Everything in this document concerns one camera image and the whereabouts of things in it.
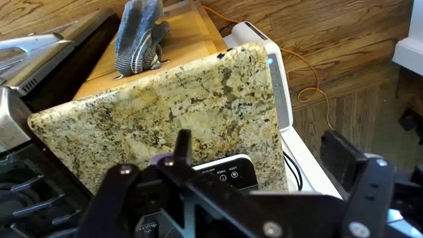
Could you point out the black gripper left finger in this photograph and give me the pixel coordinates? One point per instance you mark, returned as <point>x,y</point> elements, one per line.
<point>133,199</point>

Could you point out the white robot cart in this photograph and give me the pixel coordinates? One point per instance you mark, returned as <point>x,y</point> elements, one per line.
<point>308,163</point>

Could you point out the black device with buttons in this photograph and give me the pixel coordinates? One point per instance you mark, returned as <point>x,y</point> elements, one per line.
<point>238,172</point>

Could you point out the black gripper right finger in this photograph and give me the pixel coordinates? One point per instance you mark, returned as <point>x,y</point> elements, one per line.
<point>370,199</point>

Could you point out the wooden base cabinet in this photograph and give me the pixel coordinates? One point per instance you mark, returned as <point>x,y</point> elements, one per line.
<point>189,40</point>

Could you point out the blue striped towel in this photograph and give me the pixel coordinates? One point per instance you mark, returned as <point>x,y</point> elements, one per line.
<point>139,35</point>

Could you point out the speckled granite countertop slab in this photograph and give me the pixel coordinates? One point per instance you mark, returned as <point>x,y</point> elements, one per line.
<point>176,110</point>

